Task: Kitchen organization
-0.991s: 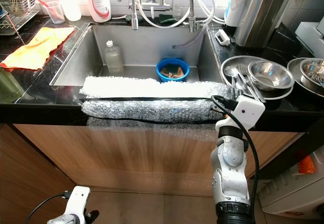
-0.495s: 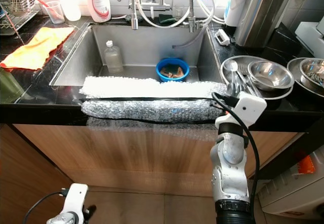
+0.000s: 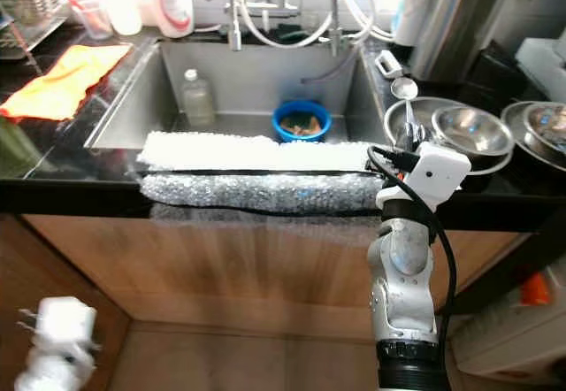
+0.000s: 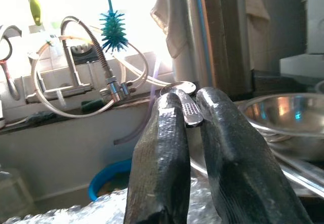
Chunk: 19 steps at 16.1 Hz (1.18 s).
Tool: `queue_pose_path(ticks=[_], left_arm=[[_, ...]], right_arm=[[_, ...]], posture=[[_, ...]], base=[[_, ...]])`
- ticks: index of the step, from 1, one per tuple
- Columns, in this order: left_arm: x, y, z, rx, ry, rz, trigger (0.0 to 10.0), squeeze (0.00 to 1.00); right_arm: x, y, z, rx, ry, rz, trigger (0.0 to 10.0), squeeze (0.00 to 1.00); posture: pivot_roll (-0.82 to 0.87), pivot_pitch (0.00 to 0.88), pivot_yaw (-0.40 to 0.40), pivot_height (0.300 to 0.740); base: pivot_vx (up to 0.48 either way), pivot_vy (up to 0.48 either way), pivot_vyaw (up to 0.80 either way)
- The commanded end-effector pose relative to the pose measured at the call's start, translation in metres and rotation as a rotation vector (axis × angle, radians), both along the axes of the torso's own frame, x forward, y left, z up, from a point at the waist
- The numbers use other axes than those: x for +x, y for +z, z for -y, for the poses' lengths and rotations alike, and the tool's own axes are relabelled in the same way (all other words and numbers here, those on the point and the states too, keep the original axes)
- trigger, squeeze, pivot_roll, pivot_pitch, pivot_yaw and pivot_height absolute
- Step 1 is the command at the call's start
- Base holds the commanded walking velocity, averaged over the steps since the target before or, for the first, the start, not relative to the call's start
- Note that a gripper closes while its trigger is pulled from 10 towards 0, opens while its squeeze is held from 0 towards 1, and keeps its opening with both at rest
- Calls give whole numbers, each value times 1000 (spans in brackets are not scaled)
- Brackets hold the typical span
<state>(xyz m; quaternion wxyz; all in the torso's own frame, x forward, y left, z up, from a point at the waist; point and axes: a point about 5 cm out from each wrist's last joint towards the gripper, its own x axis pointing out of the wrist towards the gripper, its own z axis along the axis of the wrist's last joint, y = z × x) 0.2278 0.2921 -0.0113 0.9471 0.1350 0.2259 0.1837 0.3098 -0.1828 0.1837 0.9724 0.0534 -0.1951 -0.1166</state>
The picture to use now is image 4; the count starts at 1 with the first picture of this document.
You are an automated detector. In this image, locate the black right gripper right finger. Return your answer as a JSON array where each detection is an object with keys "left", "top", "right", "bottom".
[{"left": 195, "top": 86, "right": 314, "bottom": 224}]

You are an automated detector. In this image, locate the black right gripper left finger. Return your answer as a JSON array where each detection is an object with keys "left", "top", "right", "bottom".
[{"left": 123, "top": 92, "right": 192, "bottom": 224}]

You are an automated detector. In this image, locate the steel spoon patterned handle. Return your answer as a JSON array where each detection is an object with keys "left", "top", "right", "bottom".
[{"left": 159, "top": 81, "right": 205, "bottom": 128}]

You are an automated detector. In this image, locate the steel kitchen sink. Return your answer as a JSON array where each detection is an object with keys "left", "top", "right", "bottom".
[{"left": 0, "top": 102, "right": 157, "bottom": 217}]

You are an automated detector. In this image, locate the brown sponge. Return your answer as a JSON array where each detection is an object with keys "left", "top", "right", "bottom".
[{"left": 97, "top": 175, "right": 130, "bottom": 197}]

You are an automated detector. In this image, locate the blue plastic bowl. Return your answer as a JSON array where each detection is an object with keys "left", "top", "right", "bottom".
[{"left": 87, "top": 158, "right": 132, "bottom": 202}]

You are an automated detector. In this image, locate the small steel bowl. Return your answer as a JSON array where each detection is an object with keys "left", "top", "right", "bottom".
[{"left": 239, "top": 93, "right": 324, "bottom": 161}]

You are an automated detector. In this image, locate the white plastic tube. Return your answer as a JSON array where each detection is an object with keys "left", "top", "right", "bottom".
[
  {"left": 31, "top": 38, "right": 150, "bottom": 119},
  {"left": 111, "top": 41, "right": 178, "bottom": 88}
]

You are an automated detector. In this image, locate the green sponge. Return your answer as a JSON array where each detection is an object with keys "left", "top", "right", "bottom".
[{"left": 80, "top": 99, "right": 106, "bottom": 113}]

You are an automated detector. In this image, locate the white filter cylinder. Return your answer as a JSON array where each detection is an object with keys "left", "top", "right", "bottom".
[{"left": 172, "top": 54, "right": 188, "bottom": 83}]

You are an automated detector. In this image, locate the clear bubble wrap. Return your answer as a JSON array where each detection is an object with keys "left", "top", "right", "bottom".
[{"left": 0, "top": 175, "right": 223, "bottom": 224}]

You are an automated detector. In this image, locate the dark scrubber pad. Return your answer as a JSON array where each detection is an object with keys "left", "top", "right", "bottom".
[{"left": 26, "top": 110, "right": 63, "bottom": 123}]

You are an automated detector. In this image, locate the tall steel cylinder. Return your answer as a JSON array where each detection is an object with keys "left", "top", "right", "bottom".
[{"left": 182, "top": 0, "right": 254, "bottom": 100}]

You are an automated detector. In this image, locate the black plastic holder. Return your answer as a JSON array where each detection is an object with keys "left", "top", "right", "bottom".
[{"left": 70, "top": 43, "right": 100, "bottom": 63}]

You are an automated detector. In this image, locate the teal bottle brush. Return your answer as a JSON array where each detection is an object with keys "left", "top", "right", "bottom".
[{"left": 99, "top": 0, "right": 129, "bottom": 54}]

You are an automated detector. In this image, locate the clear glass bottle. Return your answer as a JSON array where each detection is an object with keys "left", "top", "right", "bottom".
[{"left": 0, "top": 168, "right": 33, "bottom": 209}]

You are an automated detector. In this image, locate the silver spring neck faucet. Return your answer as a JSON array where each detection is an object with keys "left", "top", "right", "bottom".
[{"left": 0, "top": 25, "right": 23, "bottom": 42}]

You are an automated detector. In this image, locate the translucent purple hose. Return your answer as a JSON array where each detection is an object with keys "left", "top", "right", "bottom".
[{"left": 113, "top": 59, "right": 163, "bottom": 146}]

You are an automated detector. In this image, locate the silver faucet with sprayer hose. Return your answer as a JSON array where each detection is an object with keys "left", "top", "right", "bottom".
[{"left": 25, "top": 15, "right": 134, "bottom": 104}]

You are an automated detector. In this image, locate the green plastic handle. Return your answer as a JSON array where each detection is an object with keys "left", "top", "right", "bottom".
[{"left": 29, "top": 0, "right": 43, "bottom": 26}]

